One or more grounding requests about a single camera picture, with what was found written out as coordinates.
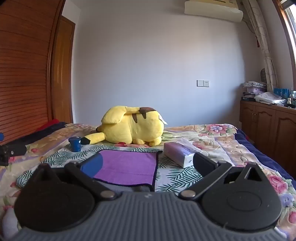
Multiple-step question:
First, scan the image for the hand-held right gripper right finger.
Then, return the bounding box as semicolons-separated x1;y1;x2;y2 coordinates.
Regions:
180;152;265;200

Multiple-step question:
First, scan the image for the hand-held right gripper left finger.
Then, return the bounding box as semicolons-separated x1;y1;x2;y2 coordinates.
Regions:
30;153;117;200

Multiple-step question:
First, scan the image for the purple towel with black edge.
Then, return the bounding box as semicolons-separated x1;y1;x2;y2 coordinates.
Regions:
80;149;163;188

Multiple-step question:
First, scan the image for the purple and white tissue pack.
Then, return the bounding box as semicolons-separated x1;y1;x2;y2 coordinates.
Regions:
164;138;204;169

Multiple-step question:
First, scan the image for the small blue round container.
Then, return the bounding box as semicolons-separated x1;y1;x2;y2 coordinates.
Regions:
68;137;81;152

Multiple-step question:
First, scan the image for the navy cloth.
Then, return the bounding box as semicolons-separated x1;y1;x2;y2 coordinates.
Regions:
9;122;70;149

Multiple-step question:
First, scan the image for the grey towel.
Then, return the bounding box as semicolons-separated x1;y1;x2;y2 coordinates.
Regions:
105;182;154;193

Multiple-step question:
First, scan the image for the red cloth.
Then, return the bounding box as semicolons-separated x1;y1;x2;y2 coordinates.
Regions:
34;119;60;133

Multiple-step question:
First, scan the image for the yellow plush toy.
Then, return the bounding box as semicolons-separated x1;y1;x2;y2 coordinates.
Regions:
80;105;168;147

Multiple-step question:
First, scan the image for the dark blue blanket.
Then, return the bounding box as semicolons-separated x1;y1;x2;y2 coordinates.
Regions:
235;129;296;184

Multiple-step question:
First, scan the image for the wooden slatted wardrobe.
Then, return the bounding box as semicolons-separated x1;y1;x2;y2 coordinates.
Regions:
0;0;67;144

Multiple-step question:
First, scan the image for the wooden cabinet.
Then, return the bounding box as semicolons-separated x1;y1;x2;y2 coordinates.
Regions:
239;99;296;168

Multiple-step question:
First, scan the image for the wooden door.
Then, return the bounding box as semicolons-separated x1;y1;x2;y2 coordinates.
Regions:
51;16;76;125

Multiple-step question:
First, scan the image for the stack of boxes and books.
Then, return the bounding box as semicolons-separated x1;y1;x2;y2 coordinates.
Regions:
241;81;267;102

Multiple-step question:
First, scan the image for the white plastic bag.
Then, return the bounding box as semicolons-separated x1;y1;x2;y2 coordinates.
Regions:
254;91;287;105

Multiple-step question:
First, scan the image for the blue box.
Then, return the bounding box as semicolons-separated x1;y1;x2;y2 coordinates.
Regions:
274;88;289;98

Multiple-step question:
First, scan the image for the floral curtain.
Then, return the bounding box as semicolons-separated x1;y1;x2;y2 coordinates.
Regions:
241;0;279;93

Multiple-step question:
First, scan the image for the white air conditioner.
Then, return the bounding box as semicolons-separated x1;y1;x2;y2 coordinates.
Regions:
184;0;244;23

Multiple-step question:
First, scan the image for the window with wooden frame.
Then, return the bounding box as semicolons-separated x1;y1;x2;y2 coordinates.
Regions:
272;0;296;71

